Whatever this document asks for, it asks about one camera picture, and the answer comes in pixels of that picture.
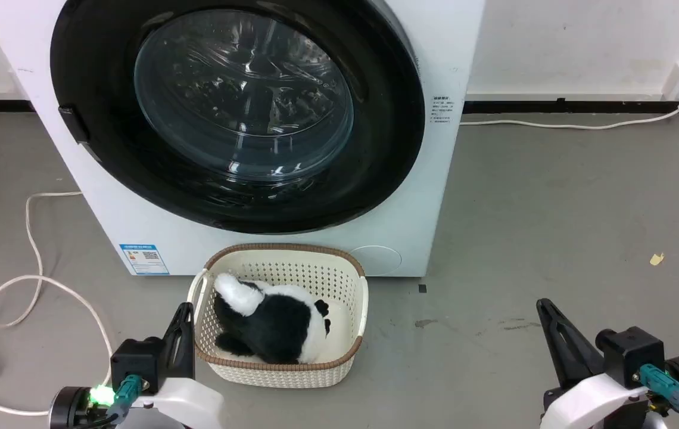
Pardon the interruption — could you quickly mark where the long looped white floor cable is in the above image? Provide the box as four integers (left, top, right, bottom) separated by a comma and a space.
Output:
0, 191, 116, 417

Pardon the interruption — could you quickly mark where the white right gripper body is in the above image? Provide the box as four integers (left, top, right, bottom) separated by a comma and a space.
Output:
540, 372, 651, 429

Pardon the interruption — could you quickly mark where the teal plug right gripper cable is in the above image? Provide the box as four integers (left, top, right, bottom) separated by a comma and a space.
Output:
639, 364, 679, 429

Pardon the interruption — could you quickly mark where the round white filter cover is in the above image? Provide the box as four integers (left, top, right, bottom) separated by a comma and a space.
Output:
351, 245, 403, 278

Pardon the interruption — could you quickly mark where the teal plug left gripper cable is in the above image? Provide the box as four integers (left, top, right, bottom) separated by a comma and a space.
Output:
74, 374, 151, 429

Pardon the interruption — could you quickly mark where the white front-load washing machine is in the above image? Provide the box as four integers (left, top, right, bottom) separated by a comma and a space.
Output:
0, 0, 486, 278

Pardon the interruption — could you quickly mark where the cream plastic laundry basket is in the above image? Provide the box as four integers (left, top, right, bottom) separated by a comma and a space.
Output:
188, 243, 370, 389

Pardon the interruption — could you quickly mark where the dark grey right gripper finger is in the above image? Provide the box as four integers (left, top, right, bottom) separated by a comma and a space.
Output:
535, 298, 606, 391

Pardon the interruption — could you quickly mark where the white washer power cord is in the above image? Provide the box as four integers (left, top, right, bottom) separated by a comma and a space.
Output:
460, 100, 679, 130

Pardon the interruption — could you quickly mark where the black and white panda plush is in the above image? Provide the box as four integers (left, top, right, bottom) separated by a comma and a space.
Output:
213, 272, 332, 365

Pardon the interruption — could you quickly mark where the round black glass washer door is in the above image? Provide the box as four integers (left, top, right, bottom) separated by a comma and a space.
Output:
51, 0, 426, 235

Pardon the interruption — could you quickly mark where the teal plug gripper cable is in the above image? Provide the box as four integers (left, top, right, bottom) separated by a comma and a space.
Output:
74, 374, 151, 429
639, 364, 679, 429

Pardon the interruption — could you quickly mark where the blue energy label sticker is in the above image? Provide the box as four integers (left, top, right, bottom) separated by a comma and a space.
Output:
119, 243, 171, 276

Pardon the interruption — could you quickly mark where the white text warning sticker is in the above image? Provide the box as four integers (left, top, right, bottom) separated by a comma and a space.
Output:
431, 95, 457, 125

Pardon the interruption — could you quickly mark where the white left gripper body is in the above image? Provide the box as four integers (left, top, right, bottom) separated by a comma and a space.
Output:
130, 375, 225, 429

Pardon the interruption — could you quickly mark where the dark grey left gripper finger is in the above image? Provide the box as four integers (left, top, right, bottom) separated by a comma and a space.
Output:
163, 302, 196, 382

